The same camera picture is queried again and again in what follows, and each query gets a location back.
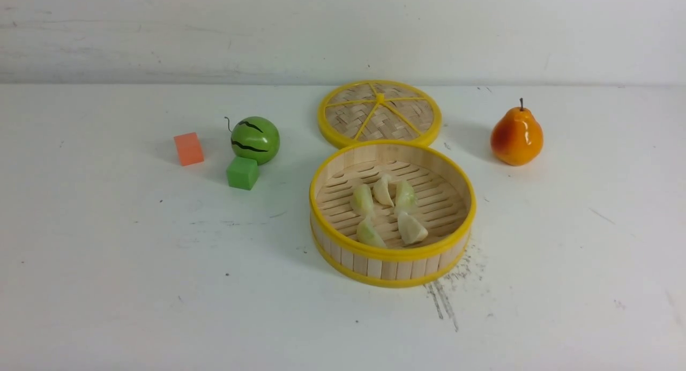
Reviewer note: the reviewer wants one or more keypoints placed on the greenish dumpling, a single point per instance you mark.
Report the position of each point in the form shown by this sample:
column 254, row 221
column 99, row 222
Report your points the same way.
column 368, row 235
column 361, row 201
column 405, row 198

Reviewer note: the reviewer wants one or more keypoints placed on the white dumpling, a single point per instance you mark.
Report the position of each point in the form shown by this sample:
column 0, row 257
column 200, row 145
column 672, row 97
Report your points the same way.
column 381, row 190
column 410, row 229

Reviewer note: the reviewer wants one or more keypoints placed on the woven bamboo steamer lid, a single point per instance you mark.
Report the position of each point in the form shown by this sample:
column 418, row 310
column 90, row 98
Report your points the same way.
column 369, row 110

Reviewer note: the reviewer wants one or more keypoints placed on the bamboo steamer tray yellow rim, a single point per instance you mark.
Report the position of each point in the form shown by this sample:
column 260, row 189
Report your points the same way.
column 446, row 208

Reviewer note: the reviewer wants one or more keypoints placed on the green toy watermelon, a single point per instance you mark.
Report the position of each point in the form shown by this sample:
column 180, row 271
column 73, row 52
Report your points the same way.
column 254, row 138

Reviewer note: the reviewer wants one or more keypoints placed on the green foam cube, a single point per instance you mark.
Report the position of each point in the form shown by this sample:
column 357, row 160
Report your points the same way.
column 242, row 173

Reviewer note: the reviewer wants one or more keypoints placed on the orange foam cube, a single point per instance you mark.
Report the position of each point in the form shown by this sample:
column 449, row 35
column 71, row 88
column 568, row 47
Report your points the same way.
column 189, row 149

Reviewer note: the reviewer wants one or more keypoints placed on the orange toy pear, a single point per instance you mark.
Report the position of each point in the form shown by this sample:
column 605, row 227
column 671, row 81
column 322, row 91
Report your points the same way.
column 517, row 138

